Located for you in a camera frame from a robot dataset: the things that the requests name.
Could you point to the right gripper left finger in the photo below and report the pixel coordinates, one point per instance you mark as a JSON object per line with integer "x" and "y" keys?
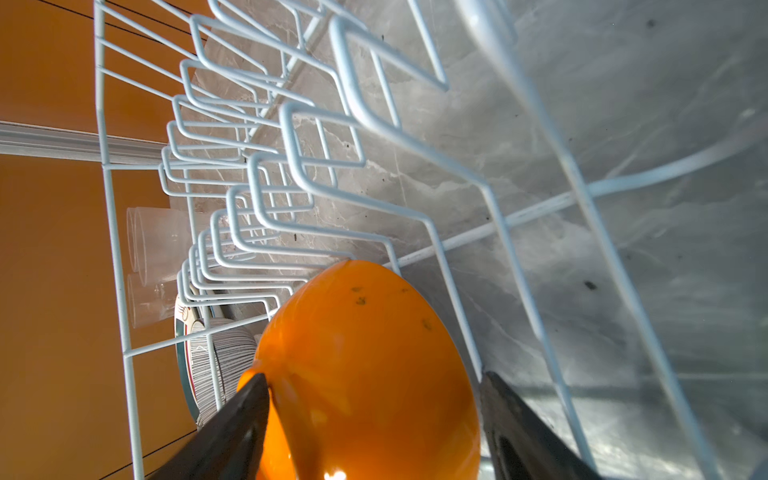
{"x": 230, "y": 445}

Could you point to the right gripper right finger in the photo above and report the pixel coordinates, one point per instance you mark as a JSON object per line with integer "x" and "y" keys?
{"x": 521, "y": 445}

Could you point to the white ribbed bowl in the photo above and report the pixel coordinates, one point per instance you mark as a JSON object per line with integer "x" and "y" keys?
{"x": 234, "y": 350}

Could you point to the orange bowl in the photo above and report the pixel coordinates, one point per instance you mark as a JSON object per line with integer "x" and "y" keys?
{"x": 365, "y": 382}

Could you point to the clear glass cup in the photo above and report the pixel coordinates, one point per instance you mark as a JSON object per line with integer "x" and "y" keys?
{"x": 159, "y": 241}
{"x": 147, "y": 305}

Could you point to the white wire dish rack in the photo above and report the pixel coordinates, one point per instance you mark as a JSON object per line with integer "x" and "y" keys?
{"x": 579, "y": 189}

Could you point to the green rimmed white plate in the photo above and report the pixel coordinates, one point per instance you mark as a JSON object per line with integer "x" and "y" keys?
{"x": 186, "y": 360}

